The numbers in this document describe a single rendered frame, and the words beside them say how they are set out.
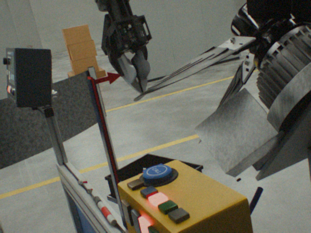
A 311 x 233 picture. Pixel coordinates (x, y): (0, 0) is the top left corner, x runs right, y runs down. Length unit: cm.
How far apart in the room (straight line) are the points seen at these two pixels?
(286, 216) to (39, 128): 159
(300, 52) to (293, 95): 9
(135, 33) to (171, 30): 619
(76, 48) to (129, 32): 794
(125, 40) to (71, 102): 189
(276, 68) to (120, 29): 33
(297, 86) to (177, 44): 634
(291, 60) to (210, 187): 39
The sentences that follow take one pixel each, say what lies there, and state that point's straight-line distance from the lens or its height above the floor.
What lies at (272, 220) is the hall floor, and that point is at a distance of 233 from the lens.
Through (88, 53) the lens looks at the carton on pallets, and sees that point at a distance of 876.
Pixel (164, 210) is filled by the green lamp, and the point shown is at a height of 108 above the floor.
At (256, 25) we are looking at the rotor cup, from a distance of 88.
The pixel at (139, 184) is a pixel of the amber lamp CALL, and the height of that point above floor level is 108.
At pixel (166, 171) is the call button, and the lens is 50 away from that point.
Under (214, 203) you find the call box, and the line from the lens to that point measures 43.
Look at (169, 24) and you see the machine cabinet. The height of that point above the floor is 95.
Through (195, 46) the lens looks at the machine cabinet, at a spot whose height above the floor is 44.
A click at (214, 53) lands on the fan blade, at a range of 84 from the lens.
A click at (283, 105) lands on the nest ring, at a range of 75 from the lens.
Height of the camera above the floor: 129
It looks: 16 degrees down
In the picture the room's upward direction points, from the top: 12 degrees counter-clockwise
